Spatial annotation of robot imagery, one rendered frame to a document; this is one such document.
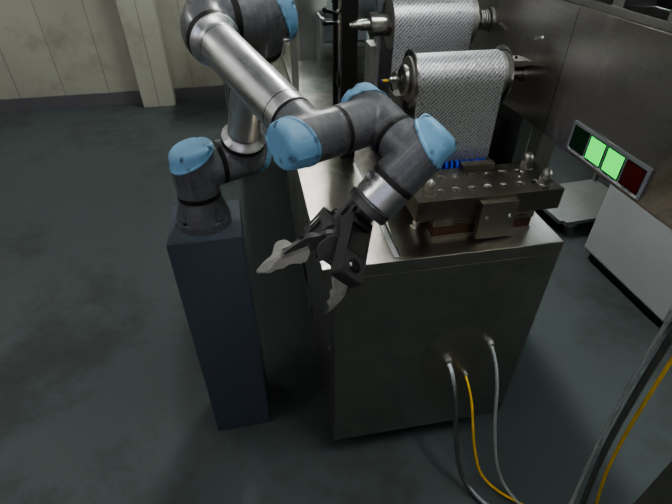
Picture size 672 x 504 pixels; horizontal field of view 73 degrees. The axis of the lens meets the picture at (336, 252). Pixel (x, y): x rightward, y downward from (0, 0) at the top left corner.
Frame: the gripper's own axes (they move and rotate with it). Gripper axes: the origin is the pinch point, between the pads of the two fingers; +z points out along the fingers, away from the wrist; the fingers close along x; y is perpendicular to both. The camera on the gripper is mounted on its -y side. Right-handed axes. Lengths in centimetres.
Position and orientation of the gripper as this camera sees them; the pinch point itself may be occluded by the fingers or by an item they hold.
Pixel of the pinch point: (292, 297)
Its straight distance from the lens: 76.0
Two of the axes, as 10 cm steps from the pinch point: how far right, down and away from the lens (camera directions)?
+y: -2.2, -5.2, 8.2
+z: -6.6, 7.0, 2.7
